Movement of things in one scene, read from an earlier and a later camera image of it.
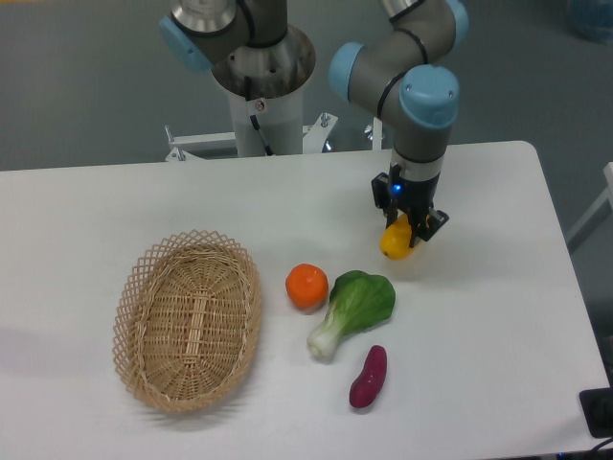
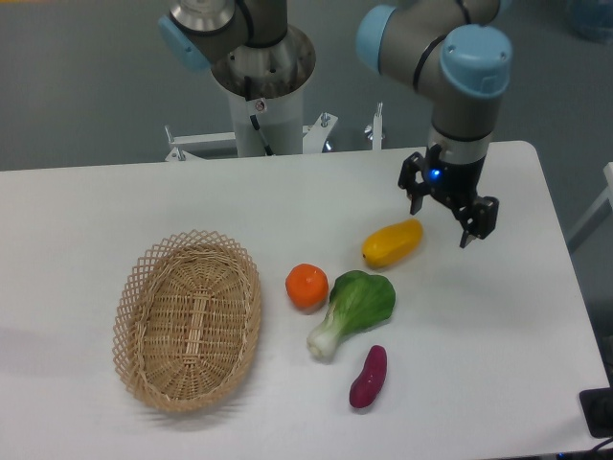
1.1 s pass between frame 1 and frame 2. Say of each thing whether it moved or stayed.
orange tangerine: stayed
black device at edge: stayed
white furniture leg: stayed
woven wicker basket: stayed
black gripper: moved
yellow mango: moved
